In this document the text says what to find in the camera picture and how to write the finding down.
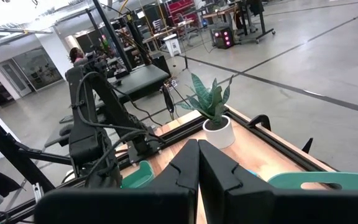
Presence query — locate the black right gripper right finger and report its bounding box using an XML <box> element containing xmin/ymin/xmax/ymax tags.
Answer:
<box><xmin>199</xmin><ymin>139</ymin><xmax>358</xmax><ymax>224</ymax></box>

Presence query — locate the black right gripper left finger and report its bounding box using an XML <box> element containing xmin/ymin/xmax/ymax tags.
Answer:
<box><xmin>34</xmin><ymin>139</ymin><xmax>200</xmax><ymax>224</ymax></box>

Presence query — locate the small green plastic tray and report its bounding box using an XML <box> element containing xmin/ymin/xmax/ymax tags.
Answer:
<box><xmin>121</xmin><ymin>160</ymin><xmax>155</xmax><ymax>189</ymax></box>

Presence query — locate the snake plant in white pot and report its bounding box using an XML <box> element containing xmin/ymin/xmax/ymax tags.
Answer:
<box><xmin>175</xmin><ymin>73</ymin><xmax>236</xmax><ymax>149</ymax></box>

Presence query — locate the black arched clamp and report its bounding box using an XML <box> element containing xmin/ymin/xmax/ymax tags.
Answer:
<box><xmin>247</xmin><ymin>114</ymin><xmax>272</xmax><ymax>131</ymax></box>

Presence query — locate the black workstation desk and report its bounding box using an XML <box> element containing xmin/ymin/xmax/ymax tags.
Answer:
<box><xmin>107</xmin><ymin>63</ymin><xmax>170</xmax><ymax>105</ymax></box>

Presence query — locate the person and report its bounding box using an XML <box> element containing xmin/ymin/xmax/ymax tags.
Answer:
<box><xmin>69</xmin><ymin>47</ymin><xmax>88</xmax><ymax>66</ymax></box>

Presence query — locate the large green plastic basket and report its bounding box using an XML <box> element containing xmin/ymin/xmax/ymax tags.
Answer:
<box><xmin>267</xmin><ymin>172</ymin><xmax>358</xmax><ymax>191</ymax></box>

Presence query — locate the glass framed window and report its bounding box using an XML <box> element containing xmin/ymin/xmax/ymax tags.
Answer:
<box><xmin>12</xmin><ymin>46</ymin><xmax>63</xmax><ymax>91</ymax></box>

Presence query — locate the white step stool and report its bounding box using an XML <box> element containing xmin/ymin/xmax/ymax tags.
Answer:
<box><xmin>162</xmin><ymin>33</ymin><xmax>183</xmax><ymax>58</ymax></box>

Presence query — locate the black computer tower with lights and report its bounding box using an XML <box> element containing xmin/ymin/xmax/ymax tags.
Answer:
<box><xmin>211</xmin><ymin>27</ymin><xmax>236</xmax><ymax>50</ymax></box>

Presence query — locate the black standing desk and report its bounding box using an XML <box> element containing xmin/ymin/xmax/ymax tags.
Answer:
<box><xmin>202</xmin><ymin>0</ymin><xmax>276</xmax><ymax>44</ymax></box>

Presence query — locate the red storage shelf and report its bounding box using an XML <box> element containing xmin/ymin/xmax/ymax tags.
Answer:
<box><xmin>166</xmin><ymin>0</ymin><xmax>196</xmax><ymax>20</ymax></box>

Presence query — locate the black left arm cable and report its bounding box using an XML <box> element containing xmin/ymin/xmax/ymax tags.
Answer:
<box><xmin>75</xmin><ymin>71</ymin><xmax>155</xmax><ymax>147</ymax></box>

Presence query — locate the black bar bracket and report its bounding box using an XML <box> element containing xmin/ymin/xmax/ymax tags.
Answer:
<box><xmin>301</xmin><ymin>137</ymin><xmax>314</xmax><ymax>155</ymax></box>

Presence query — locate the black rig post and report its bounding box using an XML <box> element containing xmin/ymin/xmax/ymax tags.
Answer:
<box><xmin>91</xmin><ymin>0</ymin><xmax>133</xmax><ymax>73</ymax></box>
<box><xmin>0</xmin><ymin>104</ymin><xmax>74</xmax><ymax>194</ymax></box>

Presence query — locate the yellow hanging cord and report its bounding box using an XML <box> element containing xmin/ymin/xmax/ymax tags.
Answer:
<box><xmin>118</xmin><ymin>0</ymin><xmax>131</xmax><ymax>16</ymax></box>

